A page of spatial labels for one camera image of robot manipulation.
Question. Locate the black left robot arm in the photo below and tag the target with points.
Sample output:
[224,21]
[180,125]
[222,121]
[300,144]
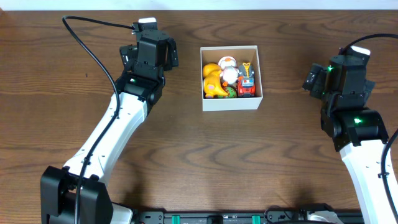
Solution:
[77,193]

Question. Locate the orange dinosaur toy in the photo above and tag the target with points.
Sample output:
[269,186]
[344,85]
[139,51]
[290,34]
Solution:
[212,81]

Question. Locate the green number ball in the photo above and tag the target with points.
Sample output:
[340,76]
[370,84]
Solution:
[231,92]

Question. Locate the red grey toy truck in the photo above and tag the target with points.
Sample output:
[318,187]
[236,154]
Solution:
[246,85]

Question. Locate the white wooden rattle drum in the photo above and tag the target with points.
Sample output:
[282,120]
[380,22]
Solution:
[224,85]

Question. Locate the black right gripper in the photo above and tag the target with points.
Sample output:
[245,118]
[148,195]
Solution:
[318,76]

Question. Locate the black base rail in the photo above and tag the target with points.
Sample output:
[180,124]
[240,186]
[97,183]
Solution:
[271,215]

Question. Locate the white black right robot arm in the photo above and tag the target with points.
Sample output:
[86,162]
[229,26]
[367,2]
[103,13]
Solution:
[358,133]

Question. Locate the white pink duck toy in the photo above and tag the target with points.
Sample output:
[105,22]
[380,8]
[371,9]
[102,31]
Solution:
[229,72]

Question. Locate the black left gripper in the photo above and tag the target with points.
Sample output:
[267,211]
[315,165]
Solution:
[171,54]

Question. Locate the white cardboard box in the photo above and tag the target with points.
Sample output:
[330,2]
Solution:
[242,54]

